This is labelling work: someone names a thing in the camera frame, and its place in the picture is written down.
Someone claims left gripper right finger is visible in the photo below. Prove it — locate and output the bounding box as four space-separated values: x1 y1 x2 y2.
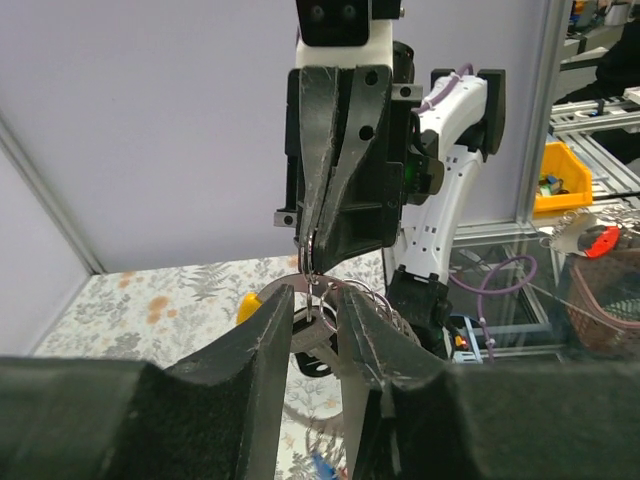
337 287 446 479

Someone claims yellow parts bin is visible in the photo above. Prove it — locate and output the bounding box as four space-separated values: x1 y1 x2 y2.
533 142 593 216

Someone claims silver key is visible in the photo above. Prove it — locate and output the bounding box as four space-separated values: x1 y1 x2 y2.
291 305 337 353

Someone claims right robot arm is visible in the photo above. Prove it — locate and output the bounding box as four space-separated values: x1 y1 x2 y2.
278 42 506 357

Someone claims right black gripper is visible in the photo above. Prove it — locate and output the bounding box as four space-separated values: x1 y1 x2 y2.
275 65 423 273

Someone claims dark blue key tag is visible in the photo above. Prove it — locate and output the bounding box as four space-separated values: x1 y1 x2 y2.
294 352 332 378

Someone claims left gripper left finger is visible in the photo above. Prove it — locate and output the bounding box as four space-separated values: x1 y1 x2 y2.
164 286 294 479

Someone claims yellow key tag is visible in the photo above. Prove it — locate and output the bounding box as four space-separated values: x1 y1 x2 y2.
236 292 262 325

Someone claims metal spiral keyring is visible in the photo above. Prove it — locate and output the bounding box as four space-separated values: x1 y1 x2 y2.
299 227 416 451

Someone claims brown wicker basket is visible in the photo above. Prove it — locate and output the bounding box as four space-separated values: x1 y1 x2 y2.
567 249 639 359

